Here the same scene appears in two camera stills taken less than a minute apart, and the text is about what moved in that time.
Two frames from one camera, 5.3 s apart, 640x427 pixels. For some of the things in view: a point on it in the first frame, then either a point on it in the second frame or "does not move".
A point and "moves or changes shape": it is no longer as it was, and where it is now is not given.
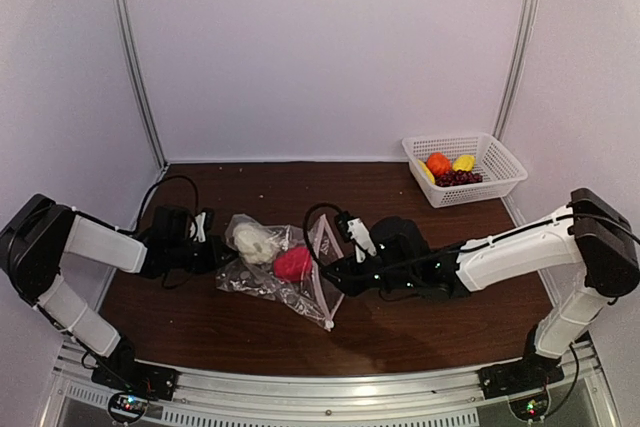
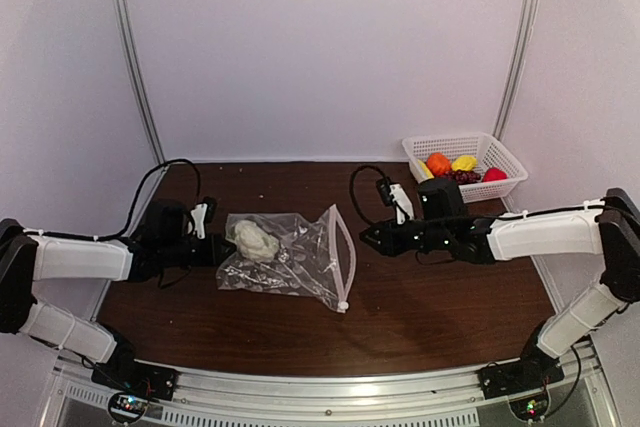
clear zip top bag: x=287 y=264 moves or changes shape
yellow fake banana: x=426 y=171 does not move
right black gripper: x=349 y=284 → x=390 y=242
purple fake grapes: x=457 y=177 does not move
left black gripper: x=213 y=260 does not move
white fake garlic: x=254 y=244 does not move
